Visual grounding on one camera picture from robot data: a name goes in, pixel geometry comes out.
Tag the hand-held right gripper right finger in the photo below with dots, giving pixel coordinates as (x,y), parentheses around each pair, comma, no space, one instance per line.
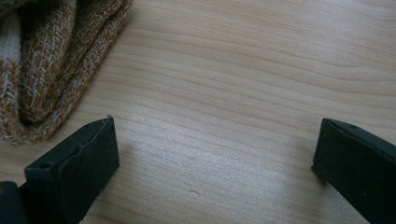
(358,174)

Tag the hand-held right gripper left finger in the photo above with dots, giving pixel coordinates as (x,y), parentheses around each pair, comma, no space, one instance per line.
(77,174)

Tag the brown knitted sock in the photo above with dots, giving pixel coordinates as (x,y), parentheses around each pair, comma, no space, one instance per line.
(46,68)

